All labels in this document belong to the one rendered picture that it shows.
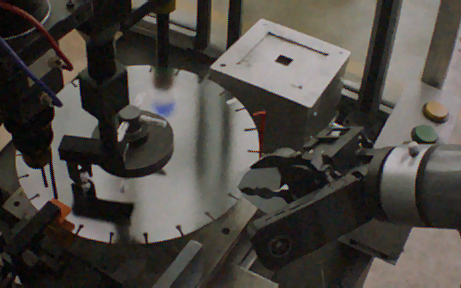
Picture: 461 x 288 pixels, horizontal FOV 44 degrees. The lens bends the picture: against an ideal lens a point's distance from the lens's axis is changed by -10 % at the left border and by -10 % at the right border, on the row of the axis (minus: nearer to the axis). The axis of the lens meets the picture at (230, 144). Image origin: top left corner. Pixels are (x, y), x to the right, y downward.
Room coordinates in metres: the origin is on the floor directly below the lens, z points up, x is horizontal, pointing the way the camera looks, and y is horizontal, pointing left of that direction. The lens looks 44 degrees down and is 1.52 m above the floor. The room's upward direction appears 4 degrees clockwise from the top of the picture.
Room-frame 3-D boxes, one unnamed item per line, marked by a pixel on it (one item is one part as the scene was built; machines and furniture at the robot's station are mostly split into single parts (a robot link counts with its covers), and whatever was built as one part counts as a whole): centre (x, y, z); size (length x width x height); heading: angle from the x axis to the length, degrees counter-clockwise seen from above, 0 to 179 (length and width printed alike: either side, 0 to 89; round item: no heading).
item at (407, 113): (0.69, -0.29, 0.82); 0.28 x 0.11 x 0.15; 153
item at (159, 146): (0.58, 0.13, 0.96); 0.11 x 0.11 x 0.03
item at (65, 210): (0.41, 0.22, 0.95); 0.10 x 0.03 x 0.07; 153
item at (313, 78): (0.85, -0.08, 0.82); 0.18 x 0.18 x 0.15; 63
